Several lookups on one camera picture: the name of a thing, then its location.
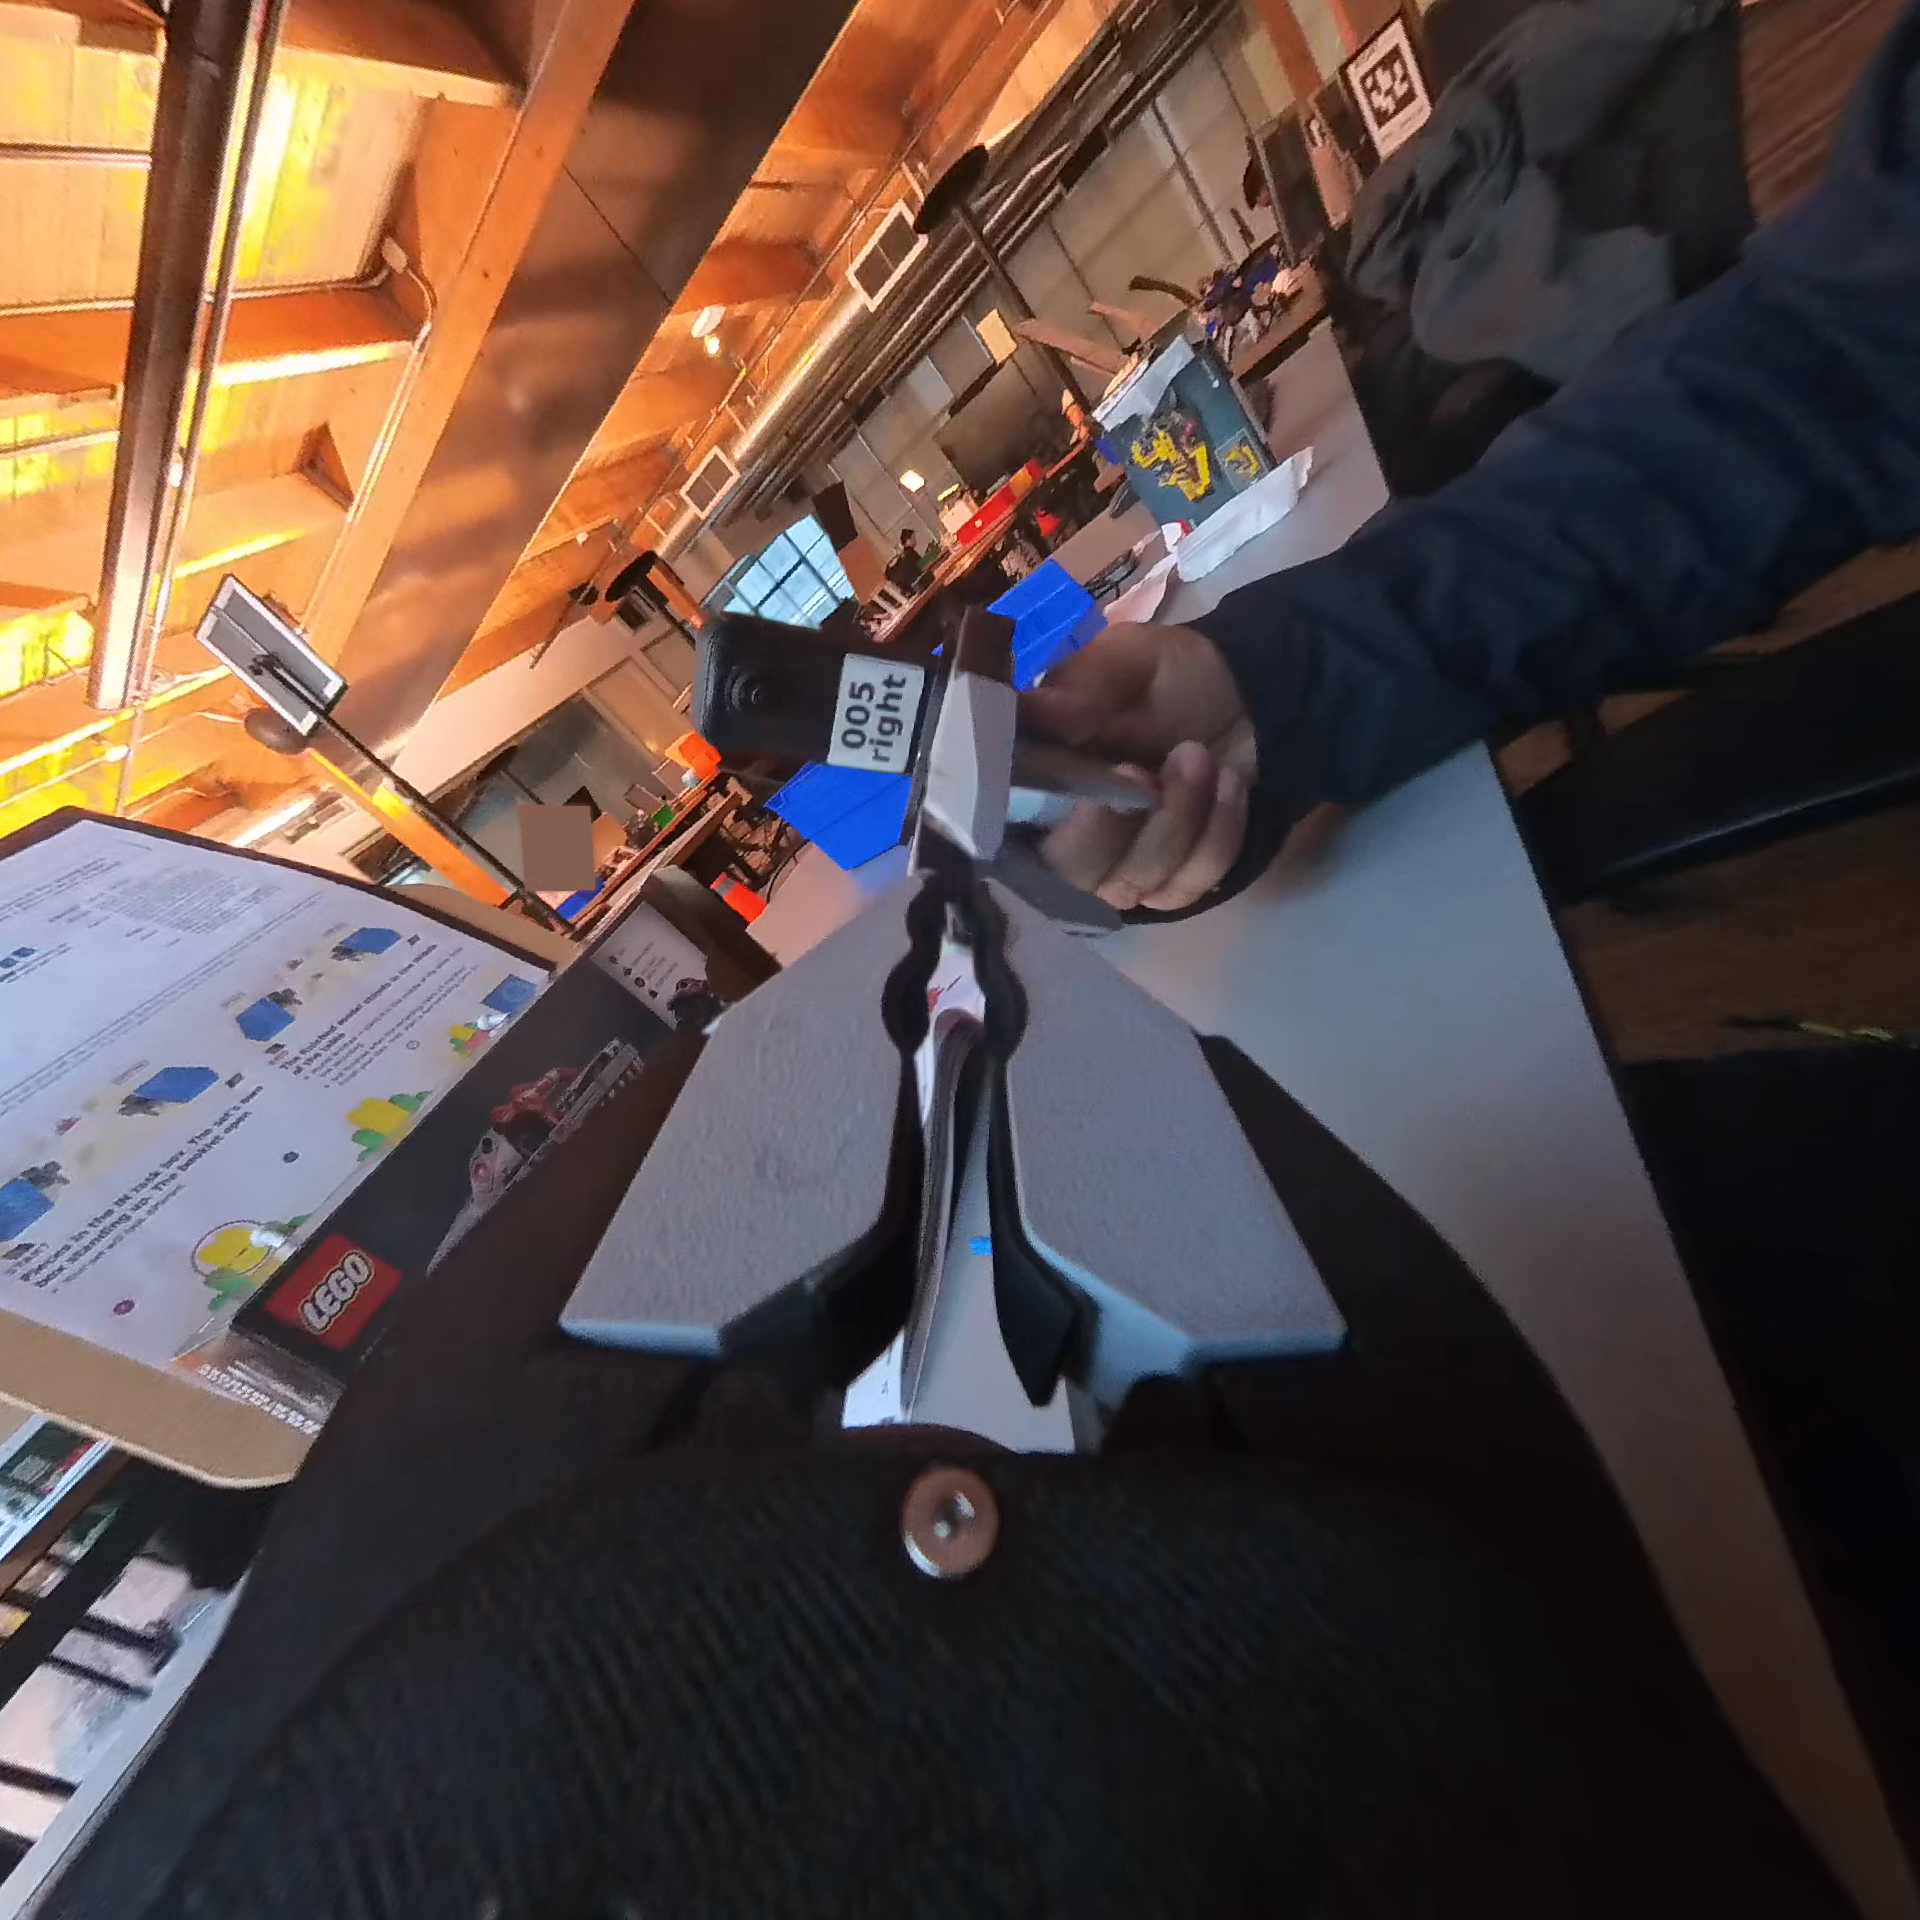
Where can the person's right hand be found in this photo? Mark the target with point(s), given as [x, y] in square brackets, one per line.
[1184, 721]

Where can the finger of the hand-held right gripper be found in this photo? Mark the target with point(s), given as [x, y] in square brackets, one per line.
[963, 750]

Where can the light panel on stand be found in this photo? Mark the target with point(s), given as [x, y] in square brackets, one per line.
[270, 661]

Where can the instruction page on cardboard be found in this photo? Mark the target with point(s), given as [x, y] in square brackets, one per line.
[182, 1080]

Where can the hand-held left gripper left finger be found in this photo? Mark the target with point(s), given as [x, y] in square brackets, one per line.
[750, 1154]

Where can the white instruction booklet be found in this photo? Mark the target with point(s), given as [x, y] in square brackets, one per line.
[960, 1336]

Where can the dark grey jacket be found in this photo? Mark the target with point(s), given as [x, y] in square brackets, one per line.
[1501, 269]

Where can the teal toy brick box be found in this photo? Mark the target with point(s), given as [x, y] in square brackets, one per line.
[1184, 434]

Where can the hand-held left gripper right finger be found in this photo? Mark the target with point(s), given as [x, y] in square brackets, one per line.
[1161, 1200]

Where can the black and white marker tag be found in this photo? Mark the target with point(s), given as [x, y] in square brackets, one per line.
[1388, 86]

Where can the orange plastic bin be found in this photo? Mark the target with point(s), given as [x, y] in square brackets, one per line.
[740, 900]

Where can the blue plastic bin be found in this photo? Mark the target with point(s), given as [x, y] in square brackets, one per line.
[1049, 614]
[840, 802]

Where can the person's right forearm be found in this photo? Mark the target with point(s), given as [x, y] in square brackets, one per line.
[1590, 509]

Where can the black toy brick box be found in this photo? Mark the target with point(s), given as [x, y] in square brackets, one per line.
[452, 1184]

